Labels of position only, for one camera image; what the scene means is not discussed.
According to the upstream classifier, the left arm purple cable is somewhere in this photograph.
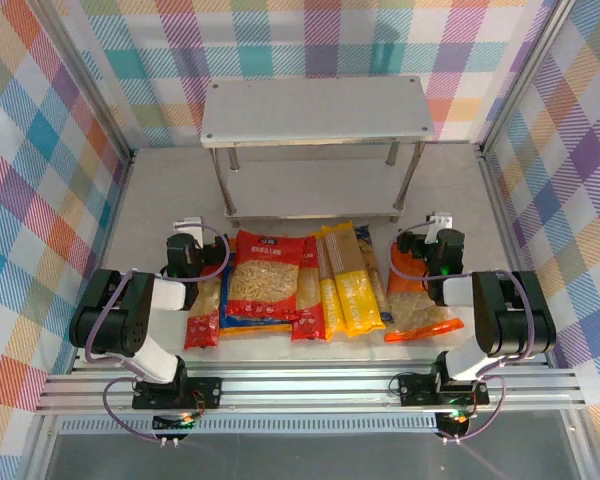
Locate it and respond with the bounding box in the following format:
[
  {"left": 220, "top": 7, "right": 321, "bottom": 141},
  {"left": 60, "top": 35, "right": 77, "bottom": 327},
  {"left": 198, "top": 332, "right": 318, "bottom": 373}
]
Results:
[{"left": 83, "top": 222, "right": 231, "bottom": 442}]

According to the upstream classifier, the aluminium mounting rail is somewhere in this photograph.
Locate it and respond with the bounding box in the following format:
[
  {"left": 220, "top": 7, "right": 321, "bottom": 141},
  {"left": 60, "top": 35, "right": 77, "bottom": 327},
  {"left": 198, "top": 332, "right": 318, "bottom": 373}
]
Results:
[{"left": 34, "top": 367, "right": 586, "bottom": 416}]

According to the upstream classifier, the aluminium side rail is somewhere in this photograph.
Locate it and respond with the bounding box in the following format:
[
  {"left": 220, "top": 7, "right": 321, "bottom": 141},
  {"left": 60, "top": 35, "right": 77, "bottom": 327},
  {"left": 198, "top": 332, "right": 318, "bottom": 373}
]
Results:
[
  {"left": 477, "top": 144, "right": 556, "bottom": 369},
  {"left": 67, "top": 147, "right": 137, "bottom": 376}
]

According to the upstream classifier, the red spaghetti pack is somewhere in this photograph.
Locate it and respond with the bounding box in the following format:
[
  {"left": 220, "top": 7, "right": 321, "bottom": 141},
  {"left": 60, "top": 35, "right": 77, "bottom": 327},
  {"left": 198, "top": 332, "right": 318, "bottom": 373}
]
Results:
[
  {"left": 183, "top": 264, "right": 222, "bottom": 350},
  {"left": 289, "top": 235, "right": 327, "bottom": 344}
]

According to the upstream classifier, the large red fusilli bag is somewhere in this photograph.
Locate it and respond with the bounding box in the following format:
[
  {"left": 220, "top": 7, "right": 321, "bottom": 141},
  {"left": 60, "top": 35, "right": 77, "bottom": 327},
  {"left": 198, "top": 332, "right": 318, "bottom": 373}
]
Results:
[{"left": 226, "top": 229, "right": 306, "bottom": 321}]

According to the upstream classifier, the left controller circuit board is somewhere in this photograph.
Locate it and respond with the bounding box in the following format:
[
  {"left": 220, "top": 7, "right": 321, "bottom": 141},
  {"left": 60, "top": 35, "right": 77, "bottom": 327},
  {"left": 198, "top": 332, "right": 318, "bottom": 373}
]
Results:
[{"left": 152, "top": 410, "right": 199, "bottom": 434}]

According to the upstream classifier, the grey slotted cable duct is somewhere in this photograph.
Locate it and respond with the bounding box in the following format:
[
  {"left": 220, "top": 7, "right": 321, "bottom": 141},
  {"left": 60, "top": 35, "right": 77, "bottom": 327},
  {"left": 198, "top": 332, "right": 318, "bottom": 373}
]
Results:
[{"left": 59, "top": 414, "right": 444, "bottom": 435}]

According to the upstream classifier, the aluminium frame post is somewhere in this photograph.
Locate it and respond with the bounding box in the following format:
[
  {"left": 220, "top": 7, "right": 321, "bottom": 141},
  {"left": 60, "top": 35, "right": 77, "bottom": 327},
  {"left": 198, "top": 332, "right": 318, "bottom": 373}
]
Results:
[
  {"left": 29, "top": 0, "right": 137, "bottom": 164},
  {"left": 478, "top": 0, "right": 580, "bottom": 156}
]

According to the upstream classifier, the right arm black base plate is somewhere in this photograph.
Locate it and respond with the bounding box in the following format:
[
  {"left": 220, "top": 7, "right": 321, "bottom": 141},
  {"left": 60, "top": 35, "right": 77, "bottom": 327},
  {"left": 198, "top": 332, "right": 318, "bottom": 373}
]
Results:
[{"left": 398, "top": 373, "right": 490, "bottom": 407}]

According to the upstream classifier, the grey two-tier metal shelf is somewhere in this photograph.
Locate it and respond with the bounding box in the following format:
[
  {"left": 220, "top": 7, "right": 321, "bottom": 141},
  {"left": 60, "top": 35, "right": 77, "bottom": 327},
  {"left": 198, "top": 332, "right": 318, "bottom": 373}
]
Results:
[{"left": 199, "top": 74, "right": 436, "bottom": 224}]

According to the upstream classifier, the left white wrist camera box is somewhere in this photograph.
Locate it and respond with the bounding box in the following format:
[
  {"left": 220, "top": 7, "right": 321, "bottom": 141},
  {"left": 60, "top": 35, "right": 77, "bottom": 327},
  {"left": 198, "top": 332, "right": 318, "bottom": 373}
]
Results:
[{"left": 173, "top": 215, "right": 203, "bottom": 242}]

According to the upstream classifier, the right controller circuit board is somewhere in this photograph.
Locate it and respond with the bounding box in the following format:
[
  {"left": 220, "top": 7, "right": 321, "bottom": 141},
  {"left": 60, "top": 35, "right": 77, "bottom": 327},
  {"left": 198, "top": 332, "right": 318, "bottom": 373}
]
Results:
[{"left": 437, "top": 409, "right": 474, "bottom": 436}]

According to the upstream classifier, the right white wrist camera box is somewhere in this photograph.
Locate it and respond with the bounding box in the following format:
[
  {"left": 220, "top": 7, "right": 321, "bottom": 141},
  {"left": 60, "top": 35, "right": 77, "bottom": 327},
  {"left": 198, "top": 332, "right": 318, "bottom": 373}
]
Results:
[{"left": 423, "top": 212, "right": 454, "bottom": 246}]

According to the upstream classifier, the yellow spaghetti pack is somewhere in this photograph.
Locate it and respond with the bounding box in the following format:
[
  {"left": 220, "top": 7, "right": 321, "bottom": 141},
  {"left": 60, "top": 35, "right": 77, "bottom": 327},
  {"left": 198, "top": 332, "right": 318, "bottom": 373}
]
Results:
[
  {"left": 312, "top": 234, "right": 350, "bottom": 342},
  {"left": 320, "top": 221, "right": 386, "bottom": 339}
]

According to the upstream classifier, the controller circuit board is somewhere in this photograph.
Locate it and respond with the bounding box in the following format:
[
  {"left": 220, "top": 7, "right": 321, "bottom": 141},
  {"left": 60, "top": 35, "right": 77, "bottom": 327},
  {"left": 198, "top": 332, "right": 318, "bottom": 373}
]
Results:
[
  {"left": 437, "top": 409, "right": 474, "bottom": 436},
  {"left": 152, "top": 410, "right": 199, "bottom": 434}
]

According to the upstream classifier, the orange pasta bag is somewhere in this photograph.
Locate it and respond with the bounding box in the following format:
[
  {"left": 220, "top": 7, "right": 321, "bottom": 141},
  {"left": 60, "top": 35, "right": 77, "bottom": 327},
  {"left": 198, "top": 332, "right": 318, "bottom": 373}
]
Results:
[{"left": 383, "top": 239, "right": 465, "bottom": 344}]

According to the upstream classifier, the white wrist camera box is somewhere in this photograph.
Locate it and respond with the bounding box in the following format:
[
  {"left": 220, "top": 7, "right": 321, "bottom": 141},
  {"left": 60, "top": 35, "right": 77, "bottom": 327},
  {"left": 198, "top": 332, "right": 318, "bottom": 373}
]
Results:
[
  {"left": 423, "top": 212, "right": 454, "bottom": 246},
  {"left": 173, "top": 215, "right": 203, "bottom": 242}
]

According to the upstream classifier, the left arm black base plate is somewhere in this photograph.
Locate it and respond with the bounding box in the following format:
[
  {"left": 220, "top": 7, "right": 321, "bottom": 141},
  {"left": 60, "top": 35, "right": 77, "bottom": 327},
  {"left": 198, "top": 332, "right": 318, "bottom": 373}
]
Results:
[{"left": 132, "top": 377, "right": 223, "bottom": 411}]

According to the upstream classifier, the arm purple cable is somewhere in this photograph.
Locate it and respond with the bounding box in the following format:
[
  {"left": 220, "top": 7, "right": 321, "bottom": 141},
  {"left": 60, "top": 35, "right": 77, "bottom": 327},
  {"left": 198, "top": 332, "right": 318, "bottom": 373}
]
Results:
[
  {"left": 83, "top": 222, "right": 231, "bottom": 442},
  {"left": 389, "top": 219, "right": 537, "bottom": 444}
]

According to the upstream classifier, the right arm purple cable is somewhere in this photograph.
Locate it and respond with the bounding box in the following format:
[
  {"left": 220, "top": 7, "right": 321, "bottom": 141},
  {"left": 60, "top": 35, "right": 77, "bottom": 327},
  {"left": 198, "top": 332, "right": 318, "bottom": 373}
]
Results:
[{"left": 389, "top": 219, "right": 537, "bottom": 444}]

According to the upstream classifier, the blue spaghetti pack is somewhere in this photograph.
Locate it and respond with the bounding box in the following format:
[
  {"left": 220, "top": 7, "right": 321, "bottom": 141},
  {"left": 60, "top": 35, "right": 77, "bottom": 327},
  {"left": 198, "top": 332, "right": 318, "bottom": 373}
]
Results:
[{"left": 352, "top": 224, "right": 394, "bottom": 321}]

